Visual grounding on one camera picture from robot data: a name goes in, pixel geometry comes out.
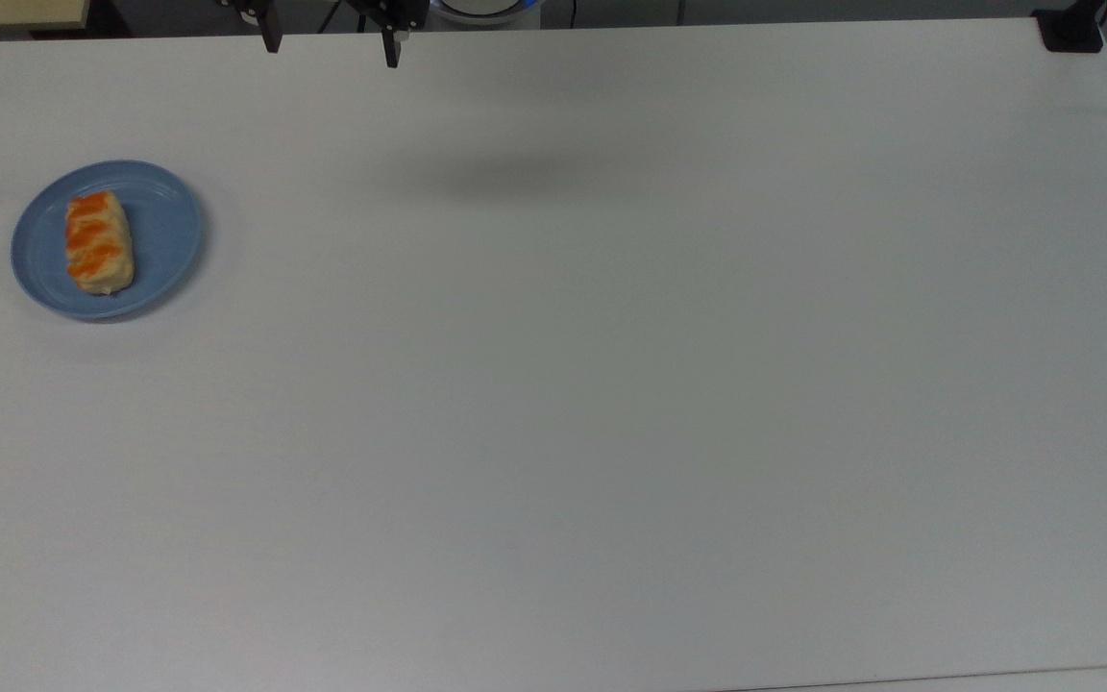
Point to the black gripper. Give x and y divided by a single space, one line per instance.
390 10

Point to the bread with orange stripes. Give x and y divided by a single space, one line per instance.
99 241

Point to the blue round plate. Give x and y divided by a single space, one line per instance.
165 236

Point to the beige wooden furniture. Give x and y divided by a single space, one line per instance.
6 12

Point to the black table clamp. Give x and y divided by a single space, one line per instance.
1070 29

